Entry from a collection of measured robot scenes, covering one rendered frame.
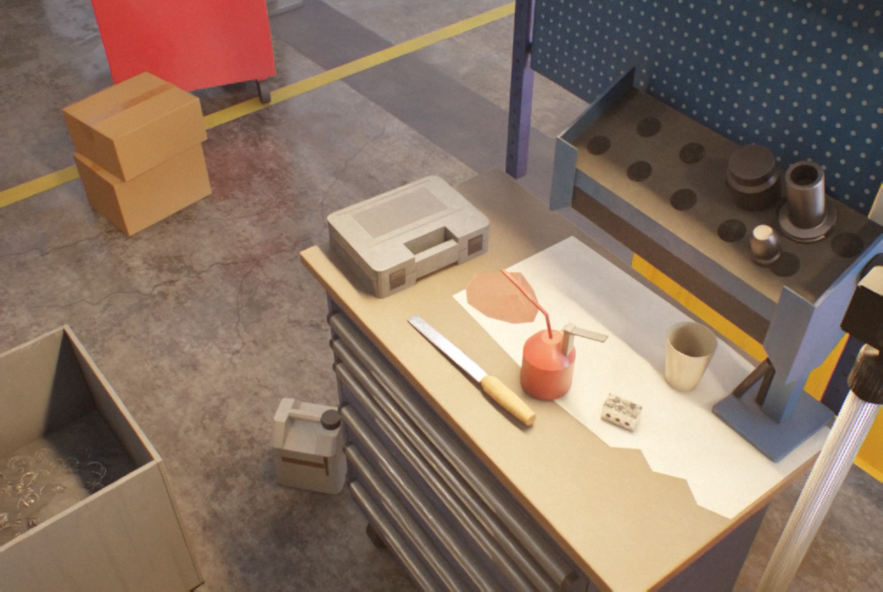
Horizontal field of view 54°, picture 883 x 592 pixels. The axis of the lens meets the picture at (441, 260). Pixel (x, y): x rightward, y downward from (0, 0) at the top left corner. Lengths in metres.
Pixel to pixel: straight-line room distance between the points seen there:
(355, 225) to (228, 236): 1.71
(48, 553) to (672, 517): 1.23
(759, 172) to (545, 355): 0.42
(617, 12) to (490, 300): 0.54
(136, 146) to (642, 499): 2.38
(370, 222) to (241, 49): 2.35
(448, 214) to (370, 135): 2.16
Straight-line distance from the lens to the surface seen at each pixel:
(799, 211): 1.25
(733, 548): 1.76
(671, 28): 1.46
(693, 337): 1.49
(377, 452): 1.84
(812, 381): 2.52
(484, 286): 1.59
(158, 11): 3.82
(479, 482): 1.45
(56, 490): 2.28
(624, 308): 1.61
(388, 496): 1.94
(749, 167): 1.29
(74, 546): 2.00
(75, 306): 3.20
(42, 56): 4.86
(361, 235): 1.63
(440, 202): 1.70
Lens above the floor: 2.05
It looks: 41 degrees down
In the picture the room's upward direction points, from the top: straight up
